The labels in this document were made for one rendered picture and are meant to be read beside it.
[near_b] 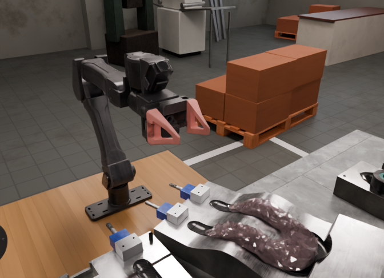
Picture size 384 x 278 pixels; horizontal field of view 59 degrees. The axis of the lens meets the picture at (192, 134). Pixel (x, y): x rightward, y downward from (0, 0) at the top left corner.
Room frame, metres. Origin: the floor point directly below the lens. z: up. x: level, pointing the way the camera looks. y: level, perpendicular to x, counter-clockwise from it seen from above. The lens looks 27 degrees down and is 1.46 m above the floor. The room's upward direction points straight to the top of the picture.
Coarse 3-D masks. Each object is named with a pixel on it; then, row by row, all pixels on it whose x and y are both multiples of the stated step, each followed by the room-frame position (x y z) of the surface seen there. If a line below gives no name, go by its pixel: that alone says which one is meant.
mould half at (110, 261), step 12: (144, 240) 0.59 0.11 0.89; (156, 240) 0.59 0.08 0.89; (108, 252) 0.55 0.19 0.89; (144, 252) 0.55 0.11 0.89; (156, 252) 0.55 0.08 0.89; (168, 252) 0.55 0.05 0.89; (96, 264) 0.52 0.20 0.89; (108, 264) 0.52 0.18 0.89; (120, 264) 0.52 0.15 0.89; (132, 264) 0.52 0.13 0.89; (156, 264) 0.52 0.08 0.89; (168, 264) 0.52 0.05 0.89; (180, 264) 0.52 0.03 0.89; (60, 276) 0.49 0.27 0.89; (96, 276) 0.49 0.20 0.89; (108, 276) 0.49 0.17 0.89; (120, 276) 0.49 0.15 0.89; (132, 276) 0.49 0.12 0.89; (168, 276) 0.49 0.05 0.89; (180, 276) 0.49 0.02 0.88
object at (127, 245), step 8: (112, 232) 0.61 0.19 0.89; (120, 232) 0.60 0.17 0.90; (128, 232) 0.60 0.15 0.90; (112, 240) 0.57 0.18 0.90; (120, 240) 0.56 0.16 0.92; (128, 240) 0.56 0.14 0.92; (136, 240) 0.56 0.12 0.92; (120, 248) 0.54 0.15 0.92; (128, 248) 0.54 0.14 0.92; (136, 248) 0.55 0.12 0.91; (120, 256) 0.54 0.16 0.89; (128, 256) 0.53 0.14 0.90
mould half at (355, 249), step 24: (216, 192) 0.82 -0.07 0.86; (264, 192) 0.77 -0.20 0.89; (192, 216) 0.71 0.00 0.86; (216, 216) 0.71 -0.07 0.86; (240, 216) 0.68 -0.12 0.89; (312, 216) 0.69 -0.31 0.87; (168, 240) 0.64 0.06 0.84; (192, 240) 0.62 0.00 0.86; (216, 240) 0.60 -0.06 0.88; (336, 240) 0.57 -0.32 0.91; (360, 240) 0.57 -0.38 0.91; (192, 264) 0.60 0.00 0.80; (216, 264) 0.56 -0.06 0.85; (240, 264) 0.52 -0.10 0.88; (264, 264) 0.53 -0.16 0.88; (336, 264) 0.50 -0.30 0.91; (360, 264) 0.50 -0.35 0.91
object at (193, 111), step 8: (160, 104) 0.58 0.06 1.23; (168, 104) 0.58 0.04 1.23; (176, 104) 0.59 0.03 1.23; (184, 104) 0.60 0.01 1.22; (192, 104) 0.59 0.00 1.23; (168, 112) 0.58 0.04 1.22; (192, 112) 0.59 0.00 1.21; (200, 112) 0.57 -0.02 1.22; (192, 120) 0.59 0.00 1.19; (200, 120) 0.56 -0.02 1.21; (192, 128) 0.58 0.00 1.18; (200, 128) 0.57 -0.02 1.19; (208, 128) 0.54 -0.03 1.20
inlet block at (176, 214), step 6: (150, 204) 0.76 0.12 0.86; (162, 204) 0.75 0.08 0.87; (168, 204) 0.74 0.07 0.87; (180, 204) 0.73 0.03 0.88; (156, 210) 0.72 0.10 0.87; (162, 210) 0.72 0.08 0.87; (168, 210) 0.72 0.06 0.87; (174, 210) 0.71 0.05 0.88; (180, 210) 0.71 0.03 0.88; (186, 210) 0.71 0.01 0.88; (162, 216) 0.71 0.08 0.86; (168, 216) 0.69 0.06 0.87; (174, 216) 0.68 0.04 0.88; (180, 216) 0.69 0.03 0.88; (186, 216) 0.71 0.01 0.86; (174, 222) 0.68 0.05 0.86; (180, 222) 0.69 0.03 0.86
